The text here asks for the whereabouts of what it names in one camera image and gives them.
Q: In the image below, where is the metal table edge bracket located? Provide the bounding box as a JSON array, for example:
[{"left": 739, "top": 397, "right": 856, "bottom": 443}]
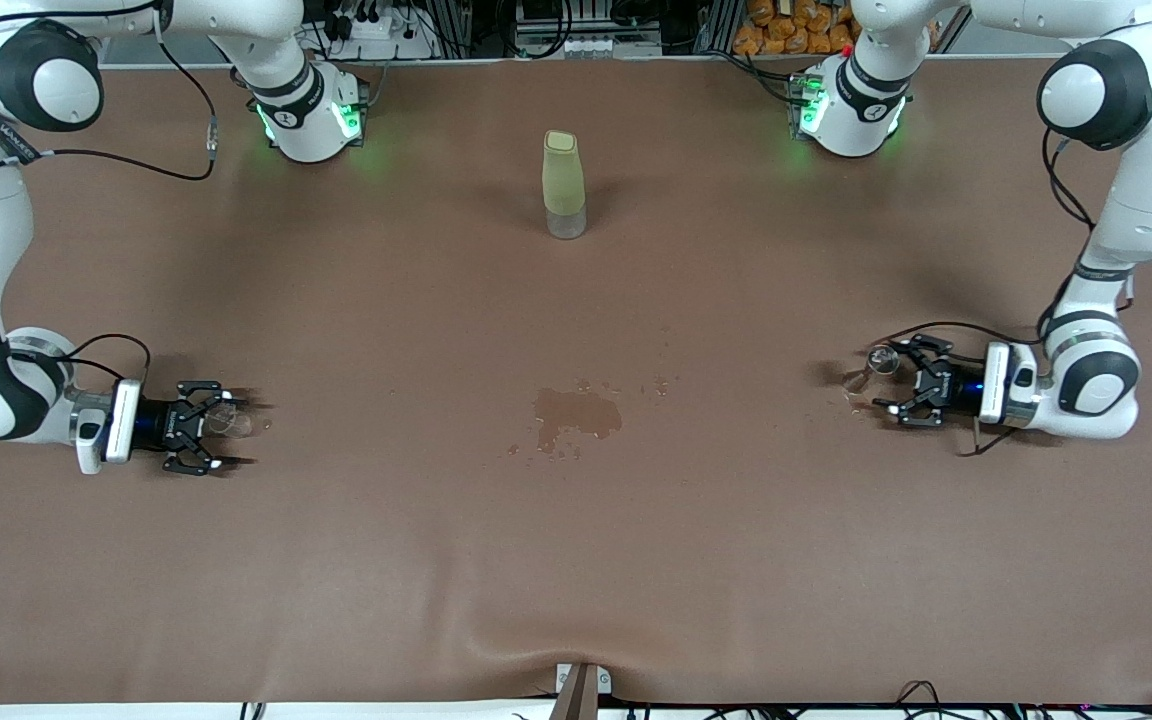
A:
[{"left": 551, "top": 662, "right": 614, "bottom": 720}]

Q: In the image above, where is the yellow-green sleeved glass bottle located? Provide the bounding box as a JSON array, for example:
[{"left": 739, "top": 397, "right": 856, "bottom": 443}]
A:
[{"left": 541, "top": 130, "right": 589, "bottom": 241}]

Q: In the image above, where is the large spilled liquid puddle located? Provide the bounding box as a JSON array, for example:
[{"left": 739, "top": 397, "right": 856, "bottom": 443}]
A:
[{"left": 533, "top": 385, "right": 625, "bottom": 457}]

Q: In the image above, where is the white power strip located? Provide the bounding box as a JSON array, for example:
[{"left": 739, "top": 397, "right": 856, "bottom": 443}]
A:
[{"left": 331, "top": 10, "right": 437, "bottom": 61}]

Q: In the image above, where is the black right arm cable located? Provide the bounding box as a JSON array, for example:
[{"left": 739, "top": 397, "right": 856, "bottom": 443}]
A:
[{"left": 0, "top": 0, "right": 222, "bottom": 386}]

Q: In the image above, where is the orange snack bag pile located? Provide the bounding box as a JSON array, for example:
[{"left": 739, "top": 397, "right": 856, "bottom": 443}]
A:
[{"left": 733, "top": 0, "right": 867, "bottom": 56}]

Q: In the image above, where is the steel jigger measuring cup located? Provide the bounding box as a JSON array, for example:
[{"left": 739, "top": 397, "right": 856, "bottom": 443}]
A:
[{"left": 844, "top": 343, "right": 902, "bottom": 393}]

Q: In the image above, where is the clear glass cup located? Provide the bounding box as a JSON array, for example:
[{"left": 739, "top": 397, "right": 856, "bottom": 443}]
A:
[{"left": 198, "top": 398, "right": 255, "bottom": 441}]

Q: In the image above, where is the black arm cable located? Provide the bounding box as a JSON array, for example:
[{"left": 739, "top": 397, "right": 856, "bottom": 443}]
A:
[
  {"left": 866, "top": 130, "right": 1137, "bottom": 458},
  {"left": 0, "top": 0, "right": 222, "bottom": 386}
]

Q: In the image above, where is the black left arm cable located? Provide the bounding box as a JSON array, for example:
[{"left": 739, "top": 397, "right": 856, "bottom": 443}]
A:
[{"left": 866, "top": 130, "right": 1137, "bottom": 458}]

